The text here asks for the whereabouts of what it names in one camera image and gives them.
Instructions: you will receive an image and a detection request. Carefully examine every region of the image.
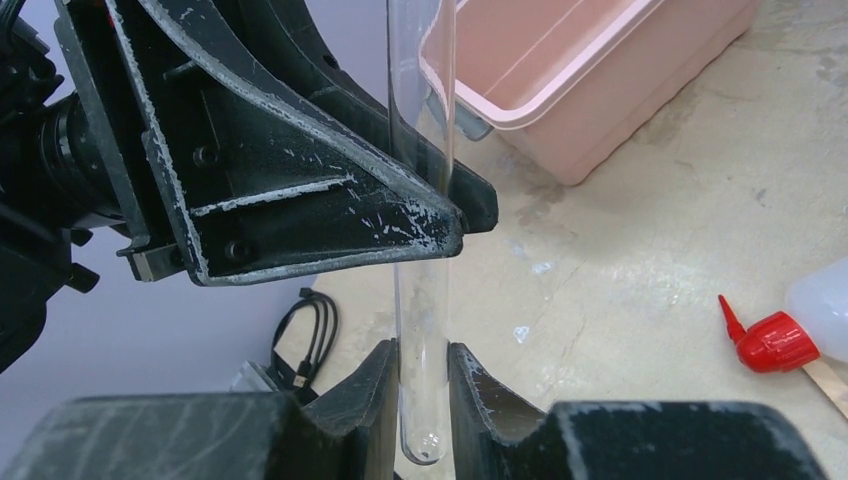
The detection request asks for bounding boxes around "flat wooden stick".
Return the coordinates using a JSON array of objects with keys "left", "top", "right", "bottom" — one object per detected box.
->
[{"left": 802, "top": 360, "right": 847, "bottom": 418}]

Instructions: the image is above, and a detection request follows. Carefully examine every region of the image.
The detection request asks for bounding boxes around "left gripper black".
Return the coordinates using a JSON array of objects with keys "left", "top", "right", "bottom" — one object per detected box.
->
[{"left": 0, "top": 0, "right": 174, "bottom": 376}]

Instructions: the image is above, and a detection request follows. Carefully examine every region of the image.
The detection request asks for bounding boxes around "white squeeze bottle red cap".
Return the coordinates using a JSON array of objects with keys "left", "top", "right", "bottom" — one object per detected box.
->
[{"left": 717, "top": 258, "right": 847, "bottom": 373}]

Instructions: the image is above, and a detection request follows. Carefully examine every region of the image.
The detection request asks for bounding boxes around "black usb cable bundle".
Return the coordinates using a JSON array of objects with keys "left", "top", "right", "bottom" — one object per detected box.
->
[{"left": 268, "top": 287, "right": 340, "bottom": 405}]

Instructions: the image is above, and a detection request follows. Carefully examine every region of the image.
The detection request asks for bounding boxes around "clear glass test tube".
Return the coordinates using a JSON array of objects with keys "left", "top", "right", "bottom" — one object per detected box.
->
[{"left": 387, "top": 1, "right": 456, "bottom": 467}]

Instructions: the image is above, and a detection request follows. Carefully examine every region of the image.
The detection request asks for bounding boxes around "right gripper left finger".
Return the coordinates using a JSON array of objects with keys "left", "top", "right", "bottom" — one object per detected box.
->
[{"left": 3, "top": 340, "right": 398, "bottom": 479}]

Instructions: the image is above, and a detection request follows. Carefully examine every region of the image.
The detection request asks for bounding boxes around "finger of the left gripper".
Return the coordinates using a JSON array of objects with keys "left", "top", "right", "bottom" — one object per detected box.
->
[
  {"left": 56, "top": 0, "right": 465, "bottom": 288},
  {"left": 218, "top": 0, "right": 499, "bottom": 234}
]

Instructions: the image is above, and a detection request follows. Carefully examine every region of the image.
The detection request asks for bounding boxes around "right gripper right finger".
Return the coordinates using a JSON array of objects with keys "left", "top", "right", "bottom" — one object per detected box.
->
[{"left": 448, "top": 343, "right": 826, "bottom": 479}]

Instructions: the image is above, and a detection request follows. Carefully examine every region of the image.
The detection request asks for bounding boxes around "pink plastic bin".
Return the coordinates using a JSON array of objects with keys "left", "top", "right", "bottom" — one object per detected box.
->
[{"left": 455, "top": 0, "right": 758, "bottom": 186}]

